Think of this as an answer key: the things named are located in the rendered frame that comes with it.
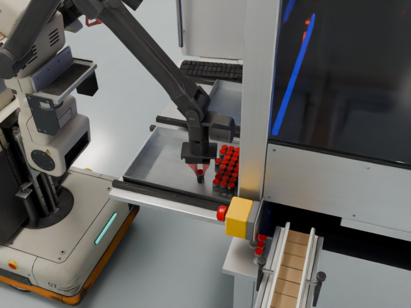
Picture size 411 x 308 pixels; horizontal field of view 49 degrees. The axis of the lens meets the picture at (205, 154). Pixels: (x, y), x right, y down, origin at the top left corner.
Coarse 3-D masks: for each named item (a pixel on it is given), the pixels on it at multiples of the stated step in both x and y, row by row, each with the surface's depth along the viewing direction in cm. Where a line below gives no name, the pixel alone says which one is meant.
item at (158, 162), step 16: (160, 128) 155; (144, 144) 148; (160, 144) 153; (176, 144) 153; (224, 144) 150; (144, 160) 147; (160, 160) 147; (176, 160) 147; (128, 176) 140; (144, 176) 141; (160, 176) 141; (176, 176) 141; (192, 176) 141; (208, 176) 141; (176, 192) 134; (192, 192) 131; (208, 192) 135
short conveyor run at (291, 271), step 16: (288, 224) 114; (272, 240) 116; (288, 240) 116; (304, 240) 116; (320, 240) 115; (272, 256) 112; (288, 256) 112; (304, 256) 112; (272, 272) 105; (288, 272) 109; (304, 272) 104; (320, 272) 100; (256, 288) 109; (272, 288) 101; (288, 288) 105; (304, 288) 101; (320, 288) 102; (256, 304) 102; (272, 304) 102; (288, 304) 102; (304, 304) 102
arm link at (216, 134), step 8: (192, 112) 116; (208, 112) 122; (216, 112) 122; (192, 120) 118; (208, 120) 120; (216, 120) 120; (224, 120) 120; (232, 120) 121; (216, 128) 121; (224, 128) 120; (232, 128) 122; (216, 136) 122; (224, 136) 121; (232, 136) 124
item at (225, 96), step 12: (216, 84) 176; (228, 84) 176; (240, 84) 174; (216, 96) 174; (228, 96) 174; (240, 96) 173; (216, 108) 168; (228, 108) 168; (240, 108) 167; (240, 120) 162
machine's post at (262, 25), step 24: (264, 0) 81; (264, 24) 84; (264, 48) 88; (264, 72) 91; (264, 96) 95; (264, 120) 99; (240, 144) 105; (264, 144) 103; (240, 168) 110; (264, 168) 108; (240, 192) 115; (240, 288) 144
